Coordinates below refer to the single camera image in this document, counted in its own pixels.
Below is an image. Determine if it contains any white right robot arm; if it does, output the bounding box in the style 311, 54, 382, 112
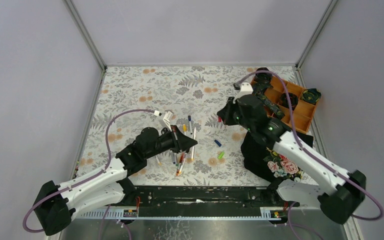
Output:
217, 94, 367, 225

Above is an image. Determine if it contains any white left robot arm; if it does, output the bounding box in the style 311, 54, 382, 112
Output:
33, 125, 198, 236

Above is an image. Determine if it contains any white pen blue end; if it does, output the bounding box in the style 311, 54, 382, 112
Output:
170, 152, 177, 165

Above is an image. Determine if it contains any white pen orange end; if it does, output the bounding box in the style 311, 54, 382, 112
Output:
155, 155, 162, 166

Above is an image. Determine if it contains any clear pen orange end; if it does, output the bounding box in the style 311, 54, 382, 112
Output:
175, 152, 184, 176

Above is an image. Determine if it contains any green pen cap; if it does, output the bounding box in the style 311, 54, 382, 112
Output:
217, 151, 225, 160

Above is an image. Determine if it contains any dark patterned fabric roll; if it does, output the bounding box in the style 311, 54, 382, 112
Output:
252, 82, 285, 120

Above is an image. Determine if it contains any dark rolled fabric flower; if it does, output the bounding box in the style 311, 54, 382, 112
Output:
253, 67, 273, 84

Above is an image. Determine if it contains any black floral cloth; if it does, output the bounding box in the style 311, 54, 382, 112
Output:
240, 133, 304, 183

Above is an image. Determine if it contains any dark rolled flower in tray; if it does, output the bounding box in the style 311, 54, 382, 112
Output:
278, 92, 299, 110

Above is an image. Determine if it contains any floral patterned table mat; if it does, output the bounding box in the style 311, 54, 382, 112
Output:
74, 66, 268, 186

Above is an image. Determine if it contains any wooden compartment tray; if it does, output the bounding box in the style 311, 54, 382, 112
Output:
254, 76, 321, 134

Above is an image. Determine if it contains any dark green rolled flower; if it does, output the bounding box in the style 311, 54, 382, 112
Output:
300, 88, 322, 106

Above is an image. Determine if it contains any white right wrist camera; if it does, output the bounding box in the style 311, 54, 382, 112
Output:
233, 82, 254, 102

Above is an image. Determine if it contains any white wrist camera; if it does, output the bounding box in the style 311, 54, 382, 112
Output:
153, 110, 174, 132
233, 82, 254, 102

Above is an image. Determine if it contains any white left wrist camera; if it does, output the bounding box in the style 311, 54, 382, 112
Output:
153, 110, 174, 132

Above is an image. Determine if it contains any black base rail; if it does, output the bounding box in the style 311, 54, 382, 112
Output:
115, 185, 290, 216

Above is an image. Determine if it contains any white slotted cable duct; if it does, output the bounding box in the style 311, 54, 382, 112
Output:
77, 207, 282, 222

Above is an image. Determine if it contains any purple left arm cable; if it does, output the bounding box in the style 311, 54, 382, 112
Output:
22, 109, 161, 240

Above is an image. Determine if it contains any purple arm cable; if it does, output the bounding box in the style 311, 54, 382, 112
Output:
22, 109, 161, 240
233, 70, 384, 240

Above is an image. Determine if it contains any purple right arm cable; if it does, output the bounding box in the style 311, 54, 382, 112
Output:
233, 70, 384, 240

